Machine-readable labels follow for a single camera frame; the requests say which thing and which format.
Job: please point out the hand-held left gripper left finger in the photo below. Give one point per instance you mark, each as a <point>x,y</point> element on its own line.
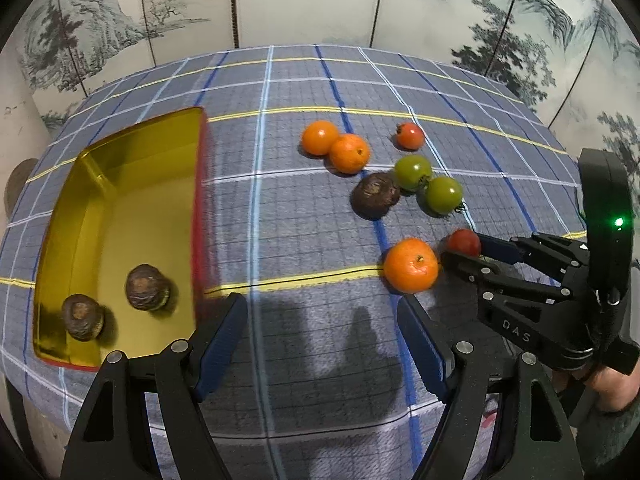
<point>222,345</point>

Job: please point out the blue grey plaid tablecloth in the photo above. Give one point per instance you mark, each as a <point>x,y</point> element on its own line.
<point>300,240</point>

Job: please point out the green tomato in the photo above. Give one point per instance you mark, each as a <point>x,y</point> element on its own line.
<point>444,194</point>
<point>412,172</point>

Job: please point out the person's right hand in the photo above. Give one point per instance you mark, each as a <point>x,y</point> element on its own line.
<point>612,390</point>

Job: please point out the brown round object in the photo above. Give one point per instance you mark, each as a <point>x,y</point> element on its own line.
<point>20,182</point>

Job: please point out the golden tin box red sides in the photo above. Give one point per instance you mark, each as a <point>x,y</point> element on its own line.
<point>125,220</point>

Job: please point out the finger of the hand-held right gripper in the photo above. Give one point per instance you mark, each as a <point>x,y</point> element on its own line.
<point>465,265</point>
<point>500,249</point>

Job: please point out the dark brown round fruit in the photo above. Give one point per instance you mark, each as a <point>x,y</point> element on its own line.
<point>146,287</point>
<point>375,195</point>
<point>81,316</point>

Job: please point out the red tomato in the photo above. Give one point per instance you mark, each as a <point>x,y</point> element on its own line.
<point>465,242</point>
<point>410,136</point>

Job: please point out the landscape painted folding screen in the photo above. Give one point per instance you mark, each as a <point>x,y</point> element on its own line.
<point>300,0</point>

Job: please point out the person's right forearm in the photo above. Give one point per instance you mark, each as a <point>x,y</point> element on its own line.
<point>615,440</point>

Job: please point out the orange tangerine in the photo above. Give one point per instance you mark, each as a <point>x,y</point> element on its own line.
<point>349,153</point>
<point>411,265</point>
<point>320,137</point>

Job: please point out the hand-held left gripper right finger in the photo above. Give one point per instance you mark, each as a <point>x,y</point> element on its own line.
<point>425,350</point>

